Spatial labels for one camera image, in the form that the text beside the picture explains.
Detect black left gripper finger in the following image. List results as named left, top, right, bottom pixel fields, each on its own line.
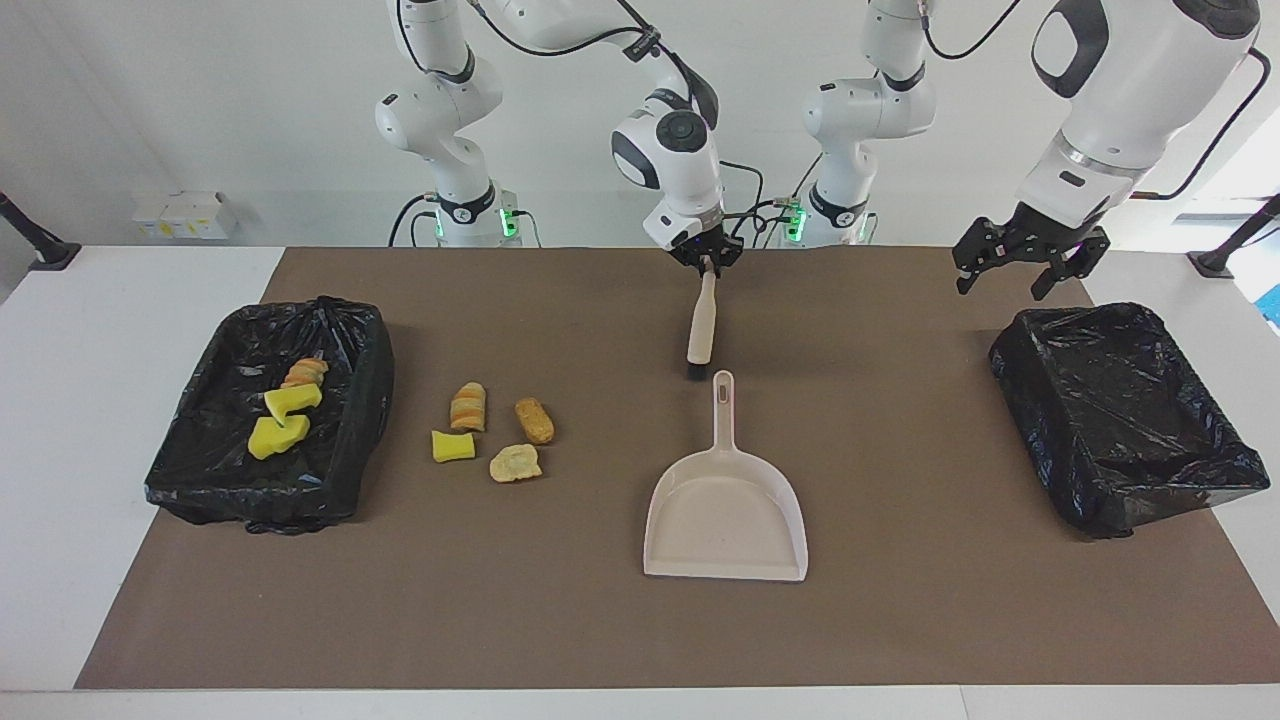
left=1030, top=235, right=1111, bottom=301
left=950, top=220, right=1016, bottom=296

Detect beige hand brush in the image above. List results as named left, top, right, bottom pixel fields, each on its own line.
left=685, top=255, right=721, bottom=381

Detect brown oval toy bread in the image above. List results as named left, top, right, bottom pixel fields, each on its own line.
left=515, top=398, right=555, bottom=445

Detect beige plastic dustpan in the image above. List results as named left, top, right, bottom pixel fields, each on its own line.
left=643, top=370, right=809, bottom=583

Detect striped toy bread roll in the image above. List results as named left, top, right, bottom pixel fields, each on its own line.
left=449, top=382, right=488, bottom=433

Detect yellow sponge with green back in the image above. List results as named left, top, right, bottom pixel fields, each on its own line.
left=263, top=383, right=324, bottom=426
left=247, top=415, right=311, bottom=461

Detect bin with black liner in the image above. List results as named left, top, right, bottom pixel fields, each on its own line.
left=988, top=302, right=1271, bottom=539
left=145, top=296, right=395, bottom=535

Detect black clamp stand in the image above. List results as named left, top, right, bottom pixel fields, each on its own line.
left=1187, top=193, right=1280, bottom=279
left=0, top=192, right=82, bottom=272

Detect pale flat toy cracker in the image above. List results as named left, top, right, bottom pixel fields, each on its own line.
left=489, top=444, right=543, bottom=484

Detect brown table mat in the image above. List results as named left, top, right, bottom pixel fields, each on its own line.
left=75, top=247, right=1280, bottom=691

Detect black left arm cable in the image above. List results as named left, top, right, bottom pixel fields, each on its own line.
left=920, top=0, right=1271, bottom=201

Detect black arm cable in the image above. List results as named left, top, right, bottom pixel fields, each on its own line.
left=920, top=0, right=1271, bottom=201
left=395, top=0, right=766, bottom=246

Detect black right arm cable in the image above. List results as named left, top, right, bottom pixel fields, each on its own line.
left=395, top=0, right=766, bottom=246

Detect white wall socket boxes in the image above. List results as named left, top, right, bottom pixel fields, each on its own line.
left=132, top=191, right=239, bottom=241

